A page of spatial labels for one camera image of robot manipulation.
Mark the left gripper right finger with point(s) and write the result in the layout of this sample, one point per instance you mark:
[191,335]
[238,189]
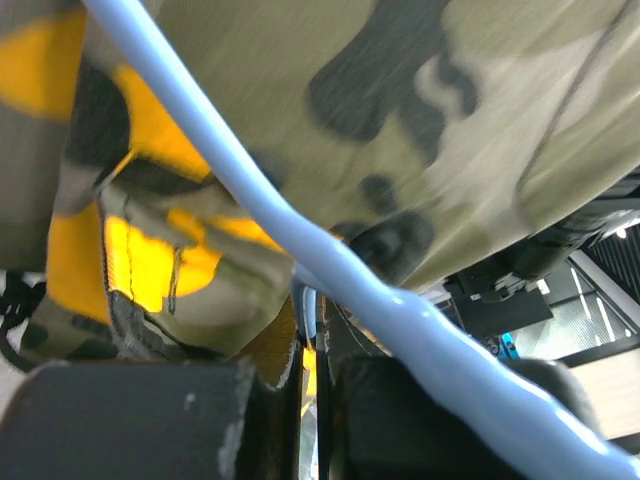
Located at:
[375,422]

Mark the blue wire hanger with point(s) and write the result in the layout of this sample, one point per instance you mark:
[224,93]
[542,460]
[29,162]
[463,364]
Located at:
[517,420]

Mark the olive yellow patterned trousers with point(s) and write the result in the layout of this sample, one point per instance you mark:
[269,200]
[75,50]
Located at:
[426,135]

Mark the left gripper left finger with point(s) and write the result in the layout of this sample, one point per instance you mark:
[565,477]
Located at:
[124,420]

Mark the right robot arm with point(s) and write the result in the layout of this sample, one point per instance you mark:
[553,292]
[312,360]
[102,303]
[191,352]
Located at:
[567,291]

